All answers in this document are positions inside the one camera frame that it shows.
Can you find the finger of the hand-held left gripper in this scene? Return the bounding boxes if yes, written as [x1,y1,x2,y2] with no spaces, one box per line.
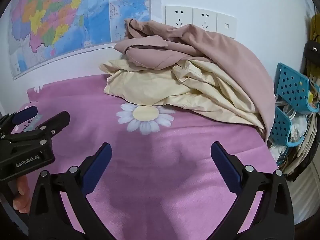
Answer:
[10,111,71,147]
[0,106,38,141]

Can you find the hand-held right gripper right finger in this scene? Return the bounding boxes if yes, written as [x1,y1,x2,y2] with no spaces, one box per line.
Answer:
[211,141,295,240]

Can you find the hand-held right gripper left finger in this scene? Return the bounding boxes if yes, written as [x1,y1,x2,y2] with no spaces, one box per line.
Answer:
[29,142,118,240]

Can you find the pinkish beige pants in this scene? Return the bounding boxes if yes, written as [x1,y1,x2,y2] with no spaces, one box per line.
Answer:
[114,19,275,143]

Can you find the person's left hand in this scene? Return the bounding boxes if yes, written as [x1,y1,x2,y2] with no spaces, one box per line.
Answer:
[14,175,32,214]

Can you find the pink floral blanket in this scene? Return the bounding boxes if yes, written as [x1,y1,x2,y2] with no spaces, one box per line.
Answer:
[26,74,279,240]

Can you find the blue perforated plastic basket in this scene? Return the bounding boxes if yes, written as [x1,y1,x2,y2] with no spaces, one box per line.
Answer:
[275,62,320,112]
[269,106,310,147]

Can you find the pale yellow garment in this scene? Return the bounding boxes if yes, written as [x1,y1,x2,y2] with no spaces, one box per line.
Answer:
[99,59,265,137]

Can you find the black hanging object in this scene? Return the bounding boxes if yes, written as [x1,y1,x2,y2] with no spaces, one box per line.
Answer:
[303,40,320,77]

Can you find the yellow hanging cloth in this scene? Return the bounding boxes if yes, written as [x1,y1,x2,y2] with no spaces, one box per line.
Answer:
[309,14,320,41]

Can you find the colourful wall map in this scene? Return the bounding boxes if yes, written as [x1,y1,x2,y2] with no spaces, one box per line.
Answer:
[7,0,153,80]

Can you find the white wall switch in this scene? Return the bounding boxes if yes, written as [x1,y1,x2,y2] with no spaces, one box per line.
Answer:
[216,13,237,40]

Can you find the white wall socket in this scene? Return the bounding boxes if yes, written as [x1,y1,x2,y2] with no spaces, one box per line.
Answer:
[192,7,217,32]
[165,6,193,28]

